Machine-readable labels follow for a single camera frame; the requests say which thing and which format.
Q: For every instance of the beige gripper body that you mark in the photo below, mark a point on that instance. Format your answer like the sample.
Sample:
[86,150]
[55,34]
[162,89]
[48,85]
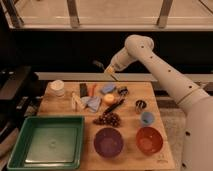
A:
[110,70]

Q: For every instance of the black fork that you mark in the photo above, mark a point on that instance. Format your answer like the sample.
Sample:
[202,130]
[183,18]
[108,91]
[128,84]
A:
[101,66]

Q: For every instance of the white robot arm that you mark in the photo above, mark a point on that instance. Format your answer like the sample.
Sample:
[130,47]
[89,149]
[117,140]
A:
[196,103]

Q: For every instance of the small blue cup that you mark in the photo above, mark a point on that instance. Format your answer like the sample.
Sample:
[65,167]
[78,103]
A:
[147,118]

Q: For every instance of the blue sponge block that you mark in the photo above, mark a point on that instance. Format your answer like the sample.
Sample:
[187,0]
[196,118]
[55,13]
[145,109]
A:
[108,88]

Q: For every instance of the orange carrot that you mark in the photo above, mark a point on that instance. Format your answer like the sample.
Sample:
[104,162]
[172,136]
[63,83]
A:
[92,90]

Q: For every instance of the dark small container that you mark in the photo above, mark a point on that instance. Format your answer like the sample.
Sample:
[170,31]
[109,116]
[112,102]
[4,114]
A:
[122,91]

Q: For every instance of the orange round fruit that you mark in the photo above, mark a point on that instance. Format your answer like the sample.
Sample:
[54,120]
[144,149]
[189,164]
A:
[109,99]

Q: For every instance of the black rectangular block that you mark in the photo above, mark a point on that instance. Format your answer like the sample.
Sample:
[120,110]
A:
[83,90]

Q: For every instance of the blue cloth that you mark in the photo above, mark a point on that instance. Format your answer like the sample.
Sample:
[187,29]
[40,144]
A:
[93,103]

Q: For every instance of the beige wooden pieces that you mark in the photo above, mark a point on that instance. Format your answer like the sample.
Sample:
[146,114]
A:
[78,100]

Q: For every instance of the bunch of dark grapes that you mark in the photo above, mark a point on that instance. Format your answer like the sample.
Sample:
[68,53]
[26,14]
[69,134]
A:
[110,119]

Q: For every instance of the wooden cutting board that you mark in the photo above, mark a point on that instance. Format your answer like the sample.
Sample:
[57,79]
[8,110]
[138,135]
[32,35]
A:
[130,158]

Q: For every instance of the purple bowl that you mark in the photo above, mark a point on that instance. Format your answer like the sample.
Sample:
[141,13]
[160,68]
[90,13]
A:
[108,142]

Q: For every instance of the red bowl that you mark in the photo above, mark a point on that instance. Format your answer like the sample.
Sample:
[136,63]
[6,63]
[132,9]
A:
[149,141]

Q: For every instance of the green plastic tray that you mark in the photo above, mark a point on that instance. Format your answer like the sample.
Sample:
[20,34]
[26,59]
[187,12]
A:
[52,143]

